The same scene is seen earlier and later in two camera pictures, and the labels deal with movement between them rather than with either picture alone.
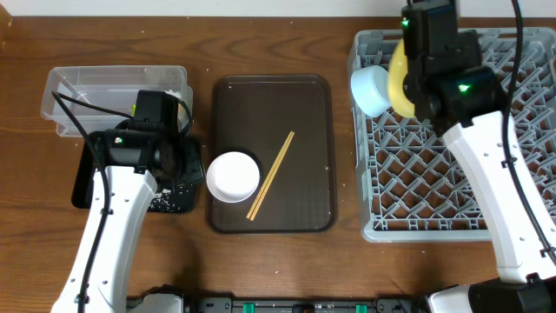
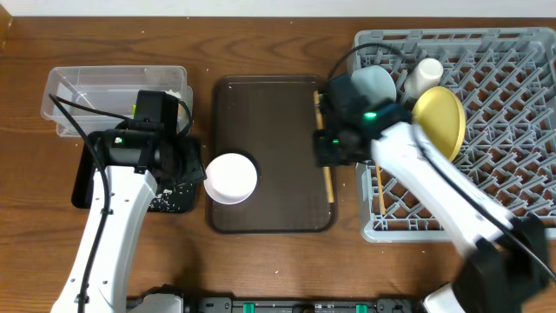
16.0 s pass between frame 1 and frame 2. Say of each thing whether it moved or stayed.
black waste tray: stayed
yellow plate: moved
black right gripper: moved
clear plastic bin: stayed
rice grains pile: stayed
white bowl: stayed
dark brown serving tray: stayed
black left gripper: stayed
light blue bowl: stayed
